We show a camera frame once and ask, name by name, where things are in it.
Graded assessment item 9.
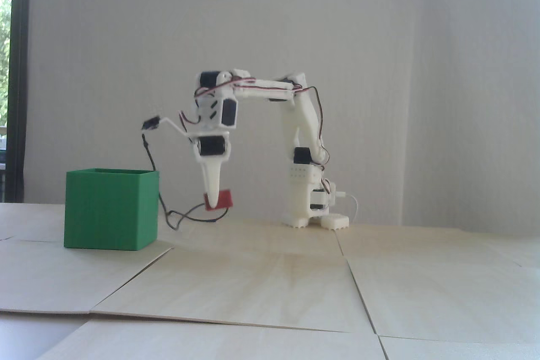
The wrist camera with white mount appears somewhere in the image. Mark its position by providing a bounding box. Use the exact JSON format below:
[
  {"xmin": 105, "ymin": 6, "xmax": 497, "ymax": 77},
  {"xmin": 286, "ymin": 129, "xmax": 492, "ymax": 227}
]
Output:
[{"xmin": 140, "ymin": 115, "xmax": 190, "ymax": 137}]

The white backdrop sheet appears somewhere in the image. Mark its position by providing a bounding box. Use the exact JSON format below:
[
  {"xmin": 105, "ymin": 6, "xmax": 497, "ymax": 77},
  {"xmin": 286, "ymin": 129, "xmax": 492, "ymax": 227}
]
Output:
[{"xmin": 24, "ymin": 0, "xmax": 416, "ymax": 226}]

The white power cable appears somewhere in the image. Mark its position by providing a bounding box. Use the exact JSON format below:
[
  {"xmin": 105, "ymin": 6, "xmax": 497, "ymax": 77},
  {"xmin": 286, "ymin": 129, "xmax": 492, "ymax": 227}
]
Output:
[{"xmin": 337, "ymin": 192, "xmax": 360, "ymax": 224}]

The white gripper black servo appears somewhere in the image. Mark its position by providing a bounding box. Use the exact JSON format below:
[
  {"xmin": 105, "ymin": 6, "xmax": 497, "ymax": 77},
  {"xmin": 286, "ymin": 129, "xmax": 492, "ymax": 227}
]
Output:
[{"xmin": 188, "ymin": 132, "xmax": 232, "ymax": 211}]

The green box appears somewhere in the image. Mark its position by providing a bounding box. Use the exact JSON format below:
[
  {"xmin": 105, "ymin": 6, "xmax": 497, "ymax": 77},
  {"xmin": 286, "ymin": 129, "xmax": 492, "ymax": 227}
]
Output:
[{"xmin": 64, "ymin": 168, "xmax": 160, "ymax": 251}]

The dark window frame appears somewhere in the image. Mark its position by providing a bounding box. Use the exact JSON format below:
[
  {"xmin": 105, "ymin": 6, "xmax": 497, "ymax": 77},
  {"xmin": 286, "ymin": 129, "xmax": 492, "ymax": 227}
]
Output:
[{"xmin": 11, "ymin": 0, "xmax": 32, "ymax": 203}]

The black camera cable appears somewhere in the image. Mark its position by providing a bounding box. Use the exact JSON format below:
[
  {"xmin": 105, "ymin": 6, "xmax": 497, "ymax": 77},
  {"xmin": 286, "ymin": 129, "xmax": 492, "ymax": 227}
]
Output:
[{"xmin": 141, "ymin": 130, "xmax": 229, "ymax": 230}]

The red block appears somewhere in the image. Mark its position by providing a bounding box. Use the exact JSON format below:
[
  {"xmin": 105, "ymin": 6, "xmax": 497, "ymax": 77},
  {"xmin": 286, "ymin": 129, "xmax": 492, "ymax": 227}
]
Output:
[{"xmin": 203, "ymin": 188, "xmax": 234, "ymax": 211}]

